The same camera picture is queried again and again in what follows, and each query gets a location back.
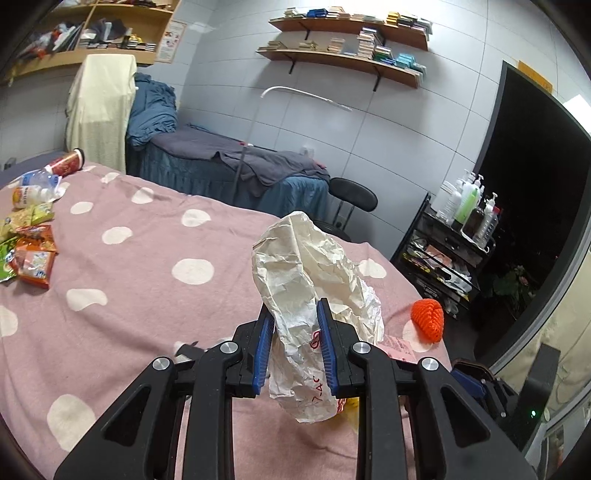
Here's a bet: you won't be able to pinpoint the yellow-green snack packet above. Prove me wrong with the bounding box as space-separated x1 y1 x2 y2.
0 203 55 241

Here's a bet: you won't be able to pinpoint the dark brown pump bottle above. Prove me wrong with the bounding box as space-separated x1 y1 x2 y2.
462 203 485 239

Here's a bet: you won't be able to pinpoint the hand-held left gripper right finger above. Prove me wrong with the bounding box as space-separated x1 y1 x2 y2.
316 298 541 480

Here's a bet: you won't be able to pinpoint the orange knitted toy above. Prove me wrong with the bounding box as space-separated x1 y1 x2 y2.
411 299 445 344

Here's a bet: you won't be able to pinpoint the pink paper receipt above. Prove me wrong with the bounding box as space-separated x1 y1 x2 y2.
379 336 416 364

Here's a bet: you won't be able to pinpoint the wooden wall shelf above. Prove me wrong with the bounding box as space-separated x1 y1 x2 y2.
256 48 423 89
269 17 430 51

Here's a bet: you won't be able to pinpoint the wooden shelf unit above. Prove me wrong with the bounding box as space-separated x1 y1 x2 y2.
0 0 182 86

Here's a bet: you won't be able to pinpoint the cream cloth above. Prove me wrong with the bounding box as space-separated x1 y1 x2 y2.
65 54 138 174

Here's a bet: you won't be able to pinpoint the yellow wall sign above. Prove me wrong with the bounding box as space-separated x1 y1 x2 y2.
517 60 554 95

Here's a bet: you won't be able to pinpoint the red paper cup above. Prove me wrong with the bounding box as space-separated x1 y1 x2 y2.
45 148 85 178

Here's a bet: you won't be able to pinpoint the clear plastic bottle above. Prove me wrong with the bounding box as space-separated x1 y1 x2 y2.
21 168 64 191

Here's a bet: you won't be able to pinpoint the green pump bottle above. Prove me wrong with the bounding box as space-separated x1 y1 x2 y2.
455 174 485 228

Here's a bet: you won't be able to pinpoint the row of small boxes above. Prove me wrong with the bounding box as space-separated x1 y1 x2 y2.
281 7 433 35

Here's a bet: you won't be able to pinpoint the potted plant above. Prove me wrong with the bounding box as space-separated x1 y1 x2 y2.
492 265 539 315

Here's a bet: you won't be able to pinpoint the orange snack packet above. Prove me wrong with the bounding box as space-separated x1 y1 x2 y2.
11 247 57 290
21 224 58 253

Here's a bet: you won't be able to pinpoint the white paper bag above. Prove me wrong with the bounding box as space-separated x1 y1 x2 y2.
252 211 385 424

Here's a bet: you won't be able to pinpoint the wall poster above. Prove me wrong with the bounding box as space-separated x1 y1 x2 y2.
156 19 188 64

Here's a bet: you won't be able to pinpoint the green snack packet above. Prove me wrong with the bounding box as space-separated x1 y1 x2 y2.
0 244 19 283

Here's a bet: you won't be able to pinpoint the pink polka dot blanket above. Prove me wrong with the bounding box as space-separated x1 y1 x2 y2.
0 161 453 480

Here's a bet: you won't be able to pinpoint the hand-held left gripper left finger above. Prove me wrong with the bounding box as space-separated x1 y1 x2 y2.
53 302 278 480

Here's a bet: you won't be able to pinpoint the white pump bottle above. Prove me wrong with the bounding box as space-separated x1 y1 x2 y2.
438 170 476 223

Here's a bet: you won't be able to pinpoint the blue blanket pile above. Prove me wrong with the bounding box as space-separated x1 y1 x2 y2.
126 73 178 148

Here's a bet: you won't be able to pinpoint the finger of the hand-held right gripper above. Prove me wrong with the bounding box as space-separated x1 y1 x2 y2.
450 361 488 403

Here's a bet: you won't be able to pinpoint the yellow wrapper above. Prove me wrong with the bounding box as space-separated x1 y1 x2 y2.
342 399 361 433

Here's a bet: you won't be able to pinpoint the black stool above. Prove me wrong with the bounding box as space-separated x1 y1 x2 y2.
316 178 378 241

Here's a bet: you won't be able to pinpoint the black storage cart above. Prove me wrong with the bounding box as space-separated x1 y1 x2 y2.
392 191 497 320

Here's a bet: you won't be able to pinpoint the blue massage bed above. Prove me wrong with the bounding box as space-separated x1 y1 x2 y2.
127 124 331 219

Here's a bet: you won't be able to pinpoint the wall shelves with books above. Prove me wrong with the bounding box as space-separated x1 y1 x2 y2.
259 28 428 77

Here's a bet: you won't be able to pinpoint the clear pump bottle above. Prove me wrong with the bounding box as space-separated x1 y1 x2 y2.
473 193 502 246

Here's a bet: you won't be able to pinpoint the white floor lamp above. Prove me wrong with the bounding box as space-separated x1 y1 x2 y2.
233 85 352 208

